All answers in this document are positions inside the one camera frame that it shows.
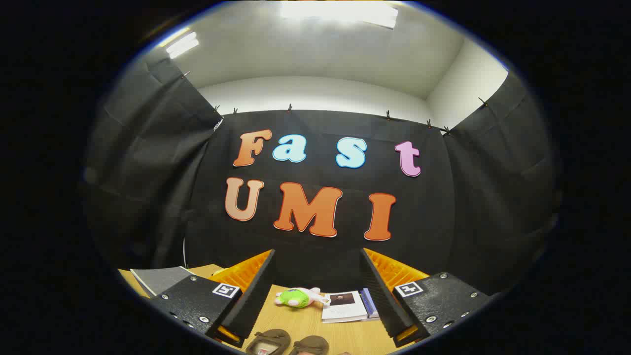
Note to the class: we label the large ceiling light panel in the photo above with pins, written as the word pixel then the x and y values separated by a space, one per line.
pixel 340 12

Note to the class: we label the black backdrop cloth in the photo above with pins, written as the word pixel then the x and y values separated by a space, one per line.
pixel 443 207

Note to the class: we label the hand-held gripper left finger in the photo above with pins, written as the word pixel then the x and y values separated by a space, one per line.
pixel 251 296

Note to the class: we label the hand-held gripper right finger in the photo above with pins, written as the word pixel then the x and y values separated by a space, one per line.
pixel 384 296

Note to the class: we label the brown fuzzy shoe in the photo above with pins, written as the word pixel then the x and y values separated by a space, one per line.
pixel 310 343
pixel 271 339

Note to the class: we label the green and pink plush toy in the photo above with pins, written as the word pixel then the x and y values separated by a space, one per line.
pixel 296 298

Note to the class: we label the blue book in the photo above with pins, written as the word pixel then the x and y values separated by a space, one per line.
pixel 369 301

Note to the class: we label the white book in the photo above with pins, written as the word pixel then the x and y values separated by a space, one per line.
pixel 342 309

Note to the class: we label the small ceiling light panel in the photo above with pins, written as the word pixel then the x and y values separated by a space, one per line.
pixel 182 45

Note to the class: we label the grey fabric storage box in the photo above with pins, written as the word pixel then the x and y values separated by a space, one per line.
pixel 160 280

